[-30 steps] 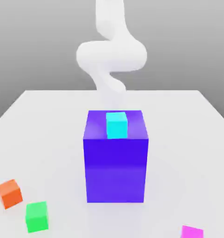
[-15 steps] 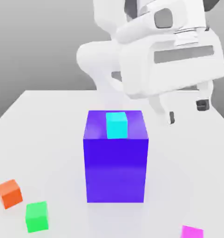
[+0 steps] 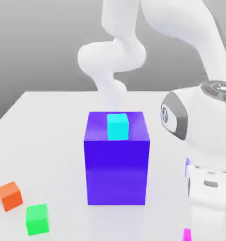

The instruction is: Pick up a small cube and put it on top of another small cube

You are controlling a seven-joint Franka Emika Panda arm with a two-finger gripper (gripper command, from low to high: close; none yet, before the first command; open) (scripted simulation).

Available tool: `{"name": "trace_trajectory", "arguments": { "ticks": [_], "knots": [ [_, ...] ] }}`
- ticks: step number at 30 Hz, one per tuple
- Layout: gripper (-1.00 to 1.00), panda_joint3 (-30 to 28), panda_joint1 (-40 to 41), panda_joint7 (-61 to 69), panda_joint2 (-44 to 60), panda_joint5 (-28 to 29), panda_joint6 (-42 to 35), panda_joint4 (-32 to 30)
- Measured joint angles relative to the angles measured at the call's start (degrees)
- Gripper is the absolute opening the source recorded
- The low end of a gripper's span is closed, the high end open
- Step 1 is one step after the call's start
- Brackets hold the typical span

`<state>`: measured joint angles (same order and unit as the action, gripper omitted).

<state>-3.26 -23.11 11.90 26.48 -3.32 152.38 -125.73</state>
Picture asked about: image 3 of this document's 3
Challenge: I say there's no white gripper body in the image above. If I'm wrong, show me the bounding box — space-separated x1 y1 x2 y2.
189 204 226 241

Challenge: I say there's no small magenta cube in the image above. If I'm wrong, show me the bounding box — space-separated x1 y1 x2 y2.
181 228 192 241

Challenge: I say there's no small cyan cube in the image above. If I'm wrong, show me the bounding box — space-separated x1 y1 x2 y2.
106 113 129 141

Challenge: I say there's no small green cube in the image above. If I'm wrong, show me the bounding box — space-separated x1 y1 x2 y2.
25 203 50 236

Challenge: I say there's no small orange cube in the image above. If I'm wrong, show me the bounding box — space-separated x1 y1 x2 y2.
0 181 23 212

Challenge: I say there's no large blue box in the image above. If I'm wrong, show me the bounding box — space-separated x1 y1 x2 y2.
83 111 150 206

